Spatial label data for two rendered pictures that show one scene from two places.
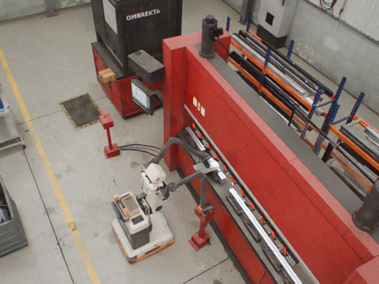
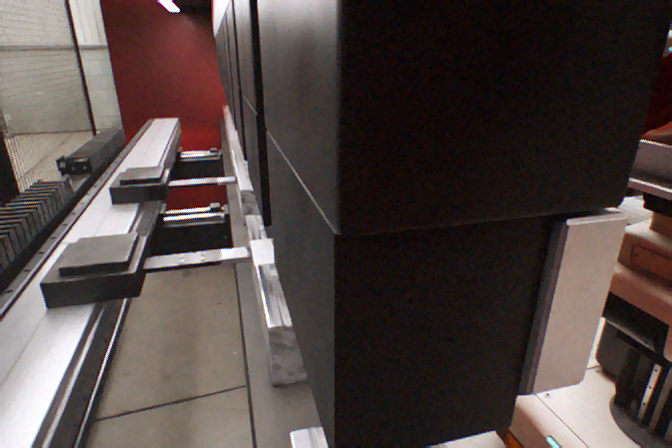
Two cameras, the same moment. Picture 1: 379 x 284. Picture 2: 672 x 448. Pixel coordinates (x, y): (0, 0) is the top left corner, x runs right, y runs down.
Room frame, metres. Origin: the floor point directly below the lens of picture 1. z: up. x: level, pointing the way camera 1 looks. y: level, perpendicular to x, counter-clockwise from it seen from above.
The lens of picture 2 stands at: (3.70, -0.12, 1.29)
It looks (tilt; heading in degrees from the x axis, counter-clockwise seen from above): 22 degrees down; 195
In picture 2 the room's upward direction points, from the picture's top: straight up
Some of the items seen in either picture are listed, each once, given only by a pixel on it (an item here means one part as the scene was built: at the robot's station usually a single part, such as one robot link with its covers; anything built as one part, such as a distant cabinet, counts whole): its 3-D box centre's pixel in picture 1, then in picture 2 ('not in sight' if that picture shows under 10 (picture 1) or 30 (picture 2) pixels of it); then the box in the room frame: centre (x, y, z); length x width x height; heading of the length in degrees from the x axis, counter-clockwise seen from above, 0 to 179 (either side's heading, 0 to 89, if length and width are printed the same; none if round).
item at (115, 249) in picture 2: not in sight; (159, 258); (3.23, -0.50, 1.01); 0.26 x 0.12 x 0.05; 120
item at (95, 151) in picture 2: not in sight; (99, 147); (2.68, -1.08, 1.02); 0.44 x 0.06 x 0.04; 30
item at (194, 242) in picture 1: (199, 239); not in sight; (2.55, -0.22, 0.06); 0.25 x 0.20 x 0.12; 131
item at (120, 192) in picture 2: not in sight; (178, 180); (2.89, -0.69, 1.01); 0.26 x 0.12 x 0.05; 120
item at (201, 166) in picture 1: (205, 167); not in sight; (3.08, -0.22, 1.00); 0.26 x 0.18 x 0.01; 120
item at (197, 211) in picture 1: (204, 211); not in sight; (2.57, -0.24, 0.75); 0.20 x 0.16 x 0.18; 41
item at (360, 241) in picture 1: (258, 128); not in sight; (2.59, -0.66, 2.23); 3.00 x 0.10 x 0.14; 30
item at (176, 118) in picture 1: (193, 107); not in sight; (4.09, -0.02, 1.15); 0.85 x 0.25 x 2.30; 120
